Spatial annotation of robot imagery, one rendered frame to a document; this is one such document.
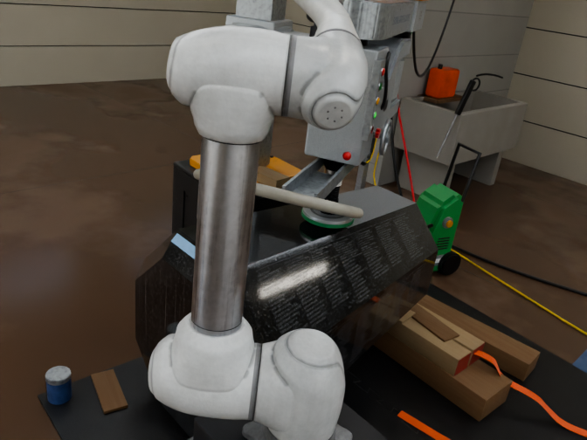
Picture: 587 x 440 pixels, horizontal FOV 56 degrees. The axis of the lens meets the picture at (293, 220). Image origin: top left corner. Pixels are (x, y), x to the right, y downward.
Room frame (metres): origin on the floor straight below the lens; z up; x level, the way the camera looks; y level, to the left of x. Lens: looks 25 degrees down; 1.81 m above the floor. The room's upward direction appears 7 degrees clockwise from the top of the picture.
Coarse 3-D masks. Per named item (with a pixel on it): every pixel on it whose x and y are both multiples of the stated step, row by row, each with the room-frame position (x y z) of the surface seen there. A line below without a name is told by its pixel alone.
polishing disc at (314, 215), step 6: (306, 210) 2.05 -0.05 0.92; (312, 210) 2.06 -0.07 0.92; (318, 210) 2.07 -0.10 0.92; (306, 216) 2.02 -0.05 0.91; (312, 216) 2.01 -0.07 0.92; (318, 216) 2.01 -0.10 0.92; (324, 216) 2.02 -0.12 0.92; (330, 216) 2.03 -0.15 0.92; (336, 216) 2.04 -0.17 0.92; (342, 216) 2.05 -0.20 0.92; (324, 222) 1.98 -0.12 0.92; (330, 222) 1.98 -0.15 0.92; (336, 222) 1.98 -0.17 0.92; (342, 222) 1.99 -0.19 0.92; (348, 222) 2.01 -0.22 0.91
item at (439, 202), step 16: (448, 176) 3.62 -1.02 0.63; (432, 192) 3.50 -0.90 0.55; (448, 192) 3.44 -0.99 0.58; (464, 192) 3.44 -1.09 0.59; (432, 208) 3.39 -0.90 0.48; (448, 208) 3.36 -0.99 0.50; (448, 224) 3.33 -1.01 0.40; (448, 240) 3.39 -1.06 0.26; (448, 256) 3.36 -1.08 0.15; (448, 272) 3.37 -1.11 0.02
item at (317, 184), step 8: (320, 160) 2.03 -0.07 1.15; (304, 168) 1.87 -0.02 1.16; (312, 168) 1.94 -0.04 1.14; (344, 168) 1.96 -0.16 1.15; (352, 168) 2.10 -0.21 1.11; (296, 176) 1.77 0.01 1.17; (304, 176) 1.86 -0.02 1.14; (312, 176) 1.92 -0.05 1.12; (320, 176) 1.94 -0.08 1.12; (328, 176) 1.95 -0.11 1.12; (336, 176) 1.85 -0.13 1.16; (344, 176) 1.98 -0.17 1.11; (288, 184) 1.69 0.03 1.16; (296, 184) 1.78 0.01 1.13; (304, 184) 1.82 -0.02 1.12; (312, 184) 1.84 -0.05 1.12; (320, 184) 1.85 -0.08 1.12; (328, 184) 1.75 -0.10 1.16; (336, 184) 1.87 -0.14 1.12; (296, 192) 1.73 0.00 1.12; (304, 192) 1.74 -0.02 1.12; (312, 192) 1.75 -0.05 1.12; (320, 192) 1.66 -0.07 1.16; (328, 192) 1.77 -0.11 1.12
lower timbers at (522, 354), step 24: (456, 312) 2.72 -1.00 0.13; (384, 336) 2.41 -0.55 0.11; (480, 336) 2.50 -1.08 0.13; (504, 336) 2.53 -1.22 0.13; (408, 360) 2.29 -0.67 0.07; (504, 360) 2.38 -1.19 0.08; (528, 360) 2.35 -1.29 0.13; (432, 384) 2.17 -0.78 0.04; (456, 384) 2.08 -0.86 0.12; (480, 384) 2.08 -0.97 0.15; (504, 384) 2.10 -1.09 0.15; (480, 408) 1.98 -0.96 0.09
